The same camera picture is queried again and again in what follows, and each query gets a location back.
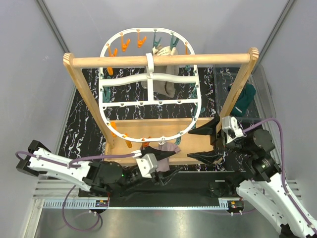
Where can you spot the dark green sock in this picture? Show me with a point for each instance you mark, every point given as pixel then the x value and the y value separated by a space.
pixel 244 100

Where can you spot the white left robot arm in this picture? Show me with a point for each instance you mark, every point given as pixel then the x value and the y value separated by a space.
pixel 38 160

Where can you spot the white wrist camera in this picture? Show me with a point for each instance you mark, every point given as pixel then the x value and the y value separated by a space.
pixel 147 165
pixel 230 129

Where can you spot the wooden hanging rack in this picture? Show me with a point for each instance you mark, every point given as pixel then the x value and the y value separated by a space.
pixel 74 66

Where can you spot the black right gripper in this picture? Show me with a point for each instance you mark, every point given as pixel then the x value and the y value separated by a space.
pixel 217 140

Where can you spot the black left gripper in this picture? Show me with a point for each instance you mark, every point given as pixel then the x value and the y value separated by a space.
pixel 157 180

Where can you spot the white round clip hanger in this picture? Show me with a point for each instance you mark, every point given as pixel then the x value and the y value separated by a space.
pixel 152 78

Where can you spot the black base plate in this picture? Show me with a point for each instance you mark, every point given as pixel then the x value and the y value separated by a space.
pixel 185 189

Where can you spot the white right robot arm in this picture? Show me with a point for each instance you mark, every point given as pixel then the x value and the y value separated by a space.
pixel 262 180

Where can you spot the orange clothespin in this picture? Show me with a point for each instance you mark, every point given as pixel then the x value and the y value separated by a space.
pixel 128 142
pixel 140 40
pixel 113 126
pixel 145 143
pixel 124 43
pixel 111 53

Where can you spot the slotted cable duct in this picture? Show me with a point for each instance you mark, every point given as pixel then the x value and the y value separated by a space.
pixel 100 205

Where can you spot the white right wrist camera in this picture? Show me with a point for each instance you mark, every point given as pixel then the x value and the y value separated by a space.
pixel 230 129

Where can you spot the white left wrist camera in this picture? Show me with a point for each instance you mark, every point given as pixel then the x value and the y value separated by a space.
pixel 147 165

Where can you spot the pink sock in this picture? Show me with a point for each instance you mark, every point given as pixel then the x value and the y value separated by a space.
pixel 162 154

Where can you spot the clear plastic bin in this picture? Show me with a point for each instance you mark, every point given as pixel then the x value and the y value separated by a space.
pixel 255 100

